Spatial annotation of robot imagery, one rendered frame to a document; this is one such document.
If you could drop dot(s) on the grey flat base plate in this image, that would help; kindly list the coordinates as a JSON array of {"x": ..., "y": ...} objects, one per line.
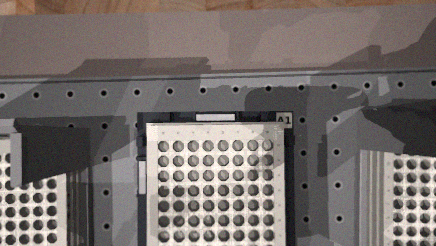
[{"x": 324, "y": 105}]

